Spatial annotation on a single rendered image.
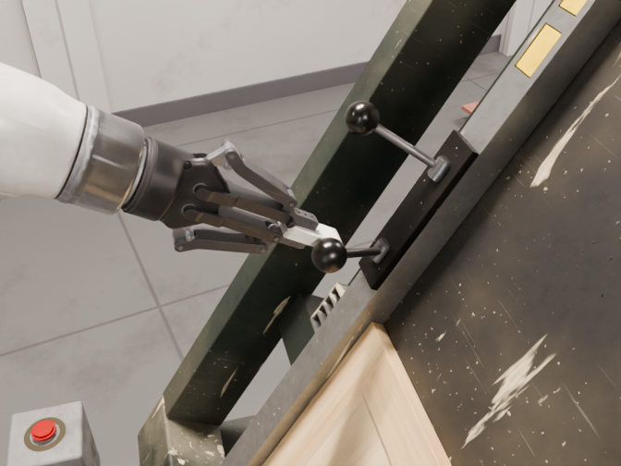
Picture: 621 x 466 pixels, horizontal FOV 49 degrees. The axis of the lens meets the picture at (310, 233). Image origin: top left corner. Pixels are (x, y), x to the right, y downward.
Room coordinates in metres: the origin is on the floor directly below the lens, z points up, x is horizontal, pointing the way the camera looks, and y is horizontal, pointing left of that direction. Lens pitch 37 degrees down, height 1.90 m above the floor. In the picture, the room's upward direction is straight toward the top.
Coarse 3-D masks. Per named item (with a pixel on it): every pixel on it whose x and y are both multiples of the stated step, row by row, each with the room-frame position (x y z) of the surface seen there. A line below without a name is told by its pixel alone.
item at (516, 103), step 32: (608, 0) 0.65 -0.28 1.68; (576, 32) 0.64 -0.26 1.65; (608, 32) 0.65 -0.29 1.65; (512, 64) 0.67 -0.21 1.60; (544, 64) 0.64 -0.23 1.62; (576, 64) 0.64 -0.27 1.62; (512, 96) 0.64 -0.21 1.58; (544, 96) 0.64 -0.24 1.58; (480, 128) 0.65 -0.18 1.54; (512, 128) 0.63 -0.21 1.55; (480, 160) 0.62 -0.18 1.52; (480, 192) 0.62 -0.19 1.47; (448, 224) 0.61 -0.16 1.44; (416, 256) 0.60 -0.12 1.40; (352, 288) 0.63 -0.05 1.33; (384, 288) 0.60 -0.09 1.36; (352, 320) 0.59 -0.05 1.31; (384, 320) 0.60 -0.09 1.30; (320, 352) 0.59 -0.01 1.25; (288, 384) 0.60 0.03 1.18; (320, 384) 0.58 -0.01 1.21; (256, 416) 0.60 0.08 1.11; (288, 416) 0.56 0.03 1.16; (256, 448) 0.56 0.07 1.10
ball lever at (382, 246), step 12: (324, 240) 0.55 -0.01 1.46; (336, 240) 0.56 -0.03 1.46; (384, 240) 0.62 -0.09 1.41; (312, 252) 0.55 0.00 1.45; (324, 252) 0.54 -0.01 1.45; (336, 252) 0.54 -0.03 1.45; (348, 252) 0.57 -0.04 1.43; (360, 252) 0.58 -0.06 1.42; (372, 252) 0.60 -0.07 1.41; (384, 252) 0.61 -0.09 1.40; (324, 264) 0.54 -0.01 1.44; (336, 264) 0.54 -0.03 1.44
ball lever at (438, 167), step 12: (348, 108) 0.67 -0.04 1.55; (360, 108) 0.66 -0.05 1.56; (372, 108) 0.66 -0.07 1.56; (348, 120) 0.66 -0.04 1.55; (360, 120) 0.65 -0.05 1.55; (372, 120) 0.65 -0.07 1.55; (360, 132) 0.65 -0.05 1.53; (384, 132) 0.65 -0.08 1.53; (396, 144) 0.65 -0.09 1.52; (408, 144) 0.65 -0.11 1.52; (420, 156) 0.64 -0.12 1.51; (444, 156) 0.64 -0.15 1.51; (432, 168) 0.63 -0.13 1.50; (444, 168) 0.63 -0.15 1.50
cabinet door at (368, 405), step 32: (352, 352) 0.58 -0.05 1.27; (384, 352) 0.54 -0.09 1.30; (352, 384) 0.54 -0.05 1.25; (384, 384) 0.51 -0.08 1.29; (320, 416) 0.54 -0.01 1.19; (352, 416) 0.51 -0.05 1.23; (384, 416) 0.48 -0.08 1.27; (416, 416) 0.45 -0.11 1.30; (288, 448) 0.54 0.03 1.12; (320, 448) 0.51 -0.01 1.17; (352, 448) 0.48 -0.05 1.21; (384, 448) 0.45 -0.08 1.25; (416, 448) 0.42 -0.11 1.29
